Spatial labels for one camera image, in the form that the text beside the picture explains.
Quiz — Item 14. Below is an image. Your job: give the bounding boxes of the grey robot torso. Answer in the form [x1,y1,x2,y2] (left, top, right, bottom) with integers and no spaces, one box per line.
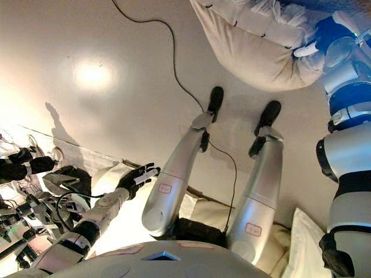
[49,240,273,278]

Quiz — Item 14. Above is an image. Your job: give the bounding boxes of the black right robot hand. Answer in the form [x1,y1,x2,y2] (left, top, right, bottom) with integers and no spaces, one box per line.
[293,14,346,58]

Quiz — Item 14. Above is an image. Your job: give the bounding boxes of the silver right robot leg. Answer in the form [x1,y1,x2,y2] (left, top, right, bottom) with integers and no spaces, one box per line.
[225,127,284,266]

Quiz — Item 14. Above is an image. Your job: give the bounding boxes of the black robot foot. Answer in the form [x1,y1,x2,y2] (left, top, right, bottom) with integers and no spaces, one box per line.
[207,86,225,123]
[254,100,282,136]

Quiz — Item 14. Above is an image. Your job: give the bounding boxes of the black right robot foot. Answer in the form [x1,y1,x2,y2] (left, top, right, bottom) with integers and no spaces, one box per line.
[254,100,282,136]

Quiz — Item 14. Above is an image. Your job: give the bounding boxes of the black padded device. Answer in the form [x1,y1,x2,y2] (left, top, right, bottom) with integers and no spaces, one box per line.
[0,147,56,184]

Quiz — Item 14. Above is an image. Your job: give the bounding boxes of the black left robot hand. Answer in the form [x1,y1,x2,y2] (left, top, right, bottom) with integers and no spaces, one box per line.
[117,162,162,200]

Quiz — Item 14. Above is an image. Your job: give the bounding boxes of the grey black equipment pile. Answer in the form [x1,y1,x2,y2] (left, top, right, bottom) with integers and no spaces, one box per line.
[0,164,92,270]

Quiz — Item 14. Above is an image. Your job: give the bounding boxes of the black left robot foot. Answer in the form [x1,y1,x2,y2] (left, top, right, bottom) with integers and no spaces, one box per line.
[207,86,225,123]

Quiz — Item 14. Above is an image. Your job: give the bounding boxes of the thin grey floor cable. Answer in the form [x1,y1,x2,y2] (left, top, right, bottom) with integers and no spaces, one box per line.
[111,0,238,233]

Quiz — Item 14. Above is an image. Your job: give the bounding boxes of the white sofa pillow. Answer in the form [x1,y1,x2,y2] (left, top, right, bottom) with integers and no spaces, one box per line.
[282,207,333,278]

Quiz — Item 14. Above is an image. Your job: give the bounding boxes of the black cloth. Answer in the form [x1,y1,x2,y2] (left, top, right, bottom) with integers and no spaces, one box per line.
[175,217,227,247]

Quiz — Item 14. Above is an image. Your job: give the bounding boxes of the cream fringed pillow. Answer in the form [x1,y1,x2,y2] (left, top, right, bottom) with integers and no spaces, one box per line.
[190,0,326,93]

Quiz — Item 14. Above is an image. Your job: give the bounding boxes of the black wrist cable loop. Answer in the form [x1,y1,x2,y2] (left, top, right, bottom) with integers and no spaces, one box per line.
[55,191,110,233]

